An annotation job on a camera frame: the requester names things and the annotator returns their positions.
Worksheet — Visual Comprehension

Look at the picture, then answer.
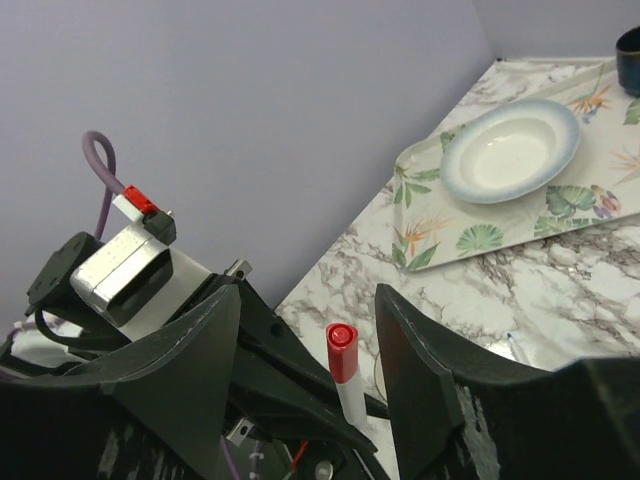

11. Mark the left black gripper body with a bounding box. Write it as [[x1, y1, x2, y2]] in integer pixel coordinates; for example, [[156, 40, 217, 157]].
[[27, 232, 385, 479]]

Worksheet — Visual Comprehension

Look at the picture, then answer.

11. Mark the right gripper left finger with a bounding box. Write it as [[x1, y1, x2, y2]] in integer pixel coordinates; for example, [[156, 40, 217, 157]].
[[1, 285, 241, 479]]

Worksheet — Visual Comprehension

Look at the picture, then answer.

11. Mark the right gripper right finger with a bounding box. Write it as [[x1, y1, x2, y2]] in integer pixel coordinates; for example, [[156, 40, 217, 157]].
[[375, 284, 639, 479]]

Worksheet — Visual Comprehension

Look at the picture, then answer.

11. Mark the small red pen cap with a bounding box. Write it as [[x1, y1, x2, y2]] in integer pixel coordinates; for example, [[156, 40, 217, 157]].
[[326, 323, 359, 384]]

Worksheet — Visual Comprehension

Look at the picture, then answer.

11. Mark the white marker red tip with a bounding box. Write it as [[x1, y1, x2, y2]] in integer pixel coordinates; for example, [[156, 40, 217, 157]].
[[335, 371, 367, 428]]

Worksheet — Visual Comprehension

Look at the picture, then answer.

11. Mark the white marker blue tip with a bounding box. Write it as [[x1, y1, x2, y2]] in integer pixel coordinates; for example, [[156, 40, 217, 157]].
[[506, 332, 530, 365]]

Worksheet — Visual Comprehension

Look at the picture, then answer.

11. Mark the white dark-rimmed bowl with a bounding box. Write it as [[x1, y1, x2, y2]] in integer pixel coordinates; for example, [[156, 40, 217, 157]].
[[373, 353, 387, 402]]

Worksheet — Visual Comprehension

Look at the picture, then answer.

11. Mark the floral serving tray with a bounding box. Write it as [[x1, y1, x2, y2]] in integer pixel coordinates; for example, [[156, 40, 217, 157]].
[[391, 61, 639, 272]]

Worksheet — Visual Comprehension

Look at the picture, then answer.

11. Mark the white blue-rimmed plate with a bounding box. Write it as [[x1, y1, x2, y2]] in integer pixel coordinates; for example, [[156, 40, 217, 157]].
[[440, 99, 581, 205]]

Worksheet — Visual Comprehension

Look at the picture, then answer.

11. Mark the dark blue mug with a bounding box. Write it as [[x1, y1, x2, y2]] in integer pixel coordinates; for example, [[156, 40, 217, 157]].
[[615, 26, 640, 97]]

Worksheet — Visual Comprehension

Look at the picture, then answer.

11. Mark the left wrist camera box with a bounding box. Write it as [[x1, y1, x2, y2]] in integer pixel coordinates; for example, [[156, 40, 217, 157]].
[[70, 221, 211, 341]]

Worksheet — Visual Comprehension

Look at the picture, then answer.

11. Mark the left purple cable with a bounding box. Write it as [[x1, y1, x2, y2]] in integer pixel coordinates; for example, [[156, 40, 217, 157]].
[[81, 130, 141, 239]]

